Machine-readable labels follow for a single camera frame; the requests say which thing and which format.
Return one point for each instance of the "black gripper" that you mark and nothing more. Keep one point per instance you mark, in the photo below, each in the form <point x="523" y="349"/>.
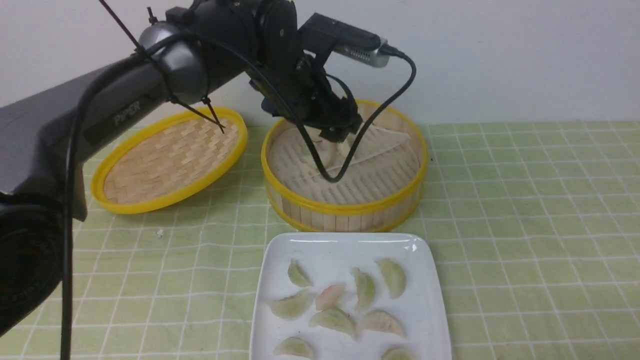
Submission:
<point x="303" y="94"/>

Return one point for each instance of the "green dumpling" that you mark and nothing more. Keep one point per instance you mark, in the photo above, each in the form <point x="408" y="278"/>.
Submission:
<point x="297" y="275"/>

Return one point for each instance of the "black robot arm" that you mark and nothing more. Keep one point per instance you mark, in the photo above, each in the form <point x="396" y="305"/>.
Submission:
<point x="187" y="56"/>

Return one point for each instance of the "white square plate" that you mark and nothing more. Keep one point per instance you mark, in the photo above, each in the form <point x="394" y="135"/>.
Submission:
<point x="327" y="259"/>

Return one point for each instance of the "pink dumpling on plate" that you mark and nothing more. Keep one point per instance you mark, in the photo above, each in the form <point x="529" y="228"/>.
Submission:
<point x="330" y="297"/>

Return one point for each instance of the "green dumpling plate centre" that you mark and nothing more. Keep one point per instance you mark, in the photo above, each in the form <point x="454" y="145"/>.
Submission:
<point x="365" y="289"/>

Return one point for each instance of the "green dumpling plate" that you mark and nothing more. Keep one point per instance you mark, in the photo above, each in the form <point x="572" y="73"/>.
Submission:
<point x="393" y="275"/>
<point x="295" y="346"/>
<point x="365" y="289"/>
<point x="335" y="319"/>
<point x="292" y="307"/>
<point x="398" y="353"/>

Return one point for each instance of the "green dumpling plate lower middle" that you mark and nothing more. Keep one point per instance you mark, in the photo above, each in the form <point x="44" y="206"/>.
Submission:
<point x="335" y="319"/>

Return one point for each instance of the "beige dumpling on plate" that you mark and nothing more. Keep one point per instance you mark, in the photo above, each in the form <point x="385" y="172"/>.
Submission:
<point x="381" y="321"/>

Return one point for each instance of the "green dumpling plate bottom left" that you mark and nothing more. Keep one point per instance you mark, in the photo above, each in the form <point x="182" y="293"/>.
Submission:
<point x="295" y="346"/>

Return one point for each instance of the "green dumpling plate bottom right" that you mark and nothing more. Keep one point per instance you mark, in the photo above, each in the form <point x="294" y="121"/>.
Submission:
<point x="398" y="353"/>

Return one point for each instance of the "pale dumpling in steamer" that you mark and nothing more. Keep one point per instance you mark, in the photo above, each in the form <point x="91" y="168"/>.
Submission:
<point x="326" y="151"/>

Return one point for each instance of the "white dumpling steamer right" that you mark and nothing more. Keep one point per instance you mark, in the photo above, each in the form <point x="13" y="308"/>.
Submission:
<point x="344" y="147"/>

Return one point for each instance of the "bamboo steamer basket yellow rim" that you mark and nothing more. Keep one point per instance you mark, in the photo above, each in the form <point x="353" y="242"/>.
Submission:
<point x="380" y="190"/>

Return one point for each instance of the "woven bamboo steamer lid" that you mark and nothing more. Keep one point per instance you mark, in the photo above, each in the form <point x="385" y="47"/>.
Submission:
<point x="169" y="161"/>

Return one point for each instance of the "green checkered tablecloth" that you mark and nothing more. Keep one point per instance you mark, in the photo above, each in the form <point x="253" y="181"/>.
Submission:
<point x="534" y="230"/>

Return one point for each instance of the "wrist camera black silver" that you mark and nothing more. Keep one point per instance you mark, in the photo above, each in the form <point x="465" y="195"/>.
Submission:
<point x="323" y="36"/>

